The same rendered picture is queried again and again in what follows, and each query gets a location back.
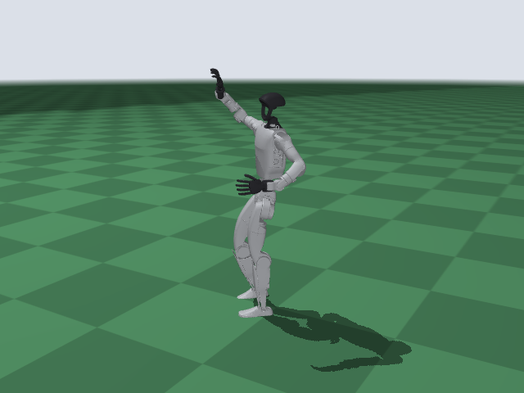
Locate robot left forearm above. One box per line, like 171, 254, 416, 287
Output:
267, 161, 304, 192

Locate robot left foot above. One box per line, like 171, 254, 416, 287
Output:
238, 306, 273, 318

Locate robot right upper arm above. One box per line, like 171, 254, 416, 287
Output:
233, 109, 264, 135

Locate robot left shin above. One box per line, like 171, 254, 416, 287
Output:
252, 256, 270, 311

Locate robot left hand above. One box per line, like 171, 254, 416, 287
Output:
236, 174, 273, 196

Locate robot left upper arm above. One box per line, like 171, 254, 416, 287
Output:
273, 132, 306, 177

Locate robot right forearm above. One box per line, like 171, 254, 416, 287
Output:
215, 91, 246, 113

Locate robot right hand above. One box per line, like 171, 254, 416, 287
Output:
210, 68, 225, 99

